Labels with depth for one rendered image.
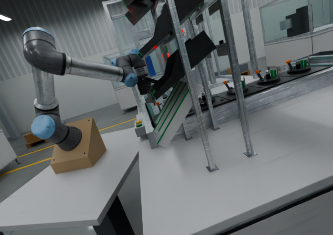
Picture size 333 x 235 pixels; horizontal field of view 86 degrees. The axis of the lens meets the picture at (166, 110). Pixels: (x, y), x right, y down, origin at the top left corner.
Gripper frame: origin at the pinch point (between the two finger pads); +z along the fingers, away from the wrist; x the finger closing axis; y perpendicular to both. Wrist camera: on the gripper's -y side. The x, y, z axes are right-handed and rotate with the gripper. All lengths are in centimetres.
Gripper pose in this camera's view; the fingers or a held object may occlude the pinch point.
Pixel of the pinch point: (155, 103)
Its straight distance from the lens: 115.3
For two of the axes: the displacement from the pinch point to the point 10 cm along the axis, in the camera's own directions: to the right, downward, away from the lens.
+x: 1.8, 2.2, -9.6
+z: 2.8, 9.2, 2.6
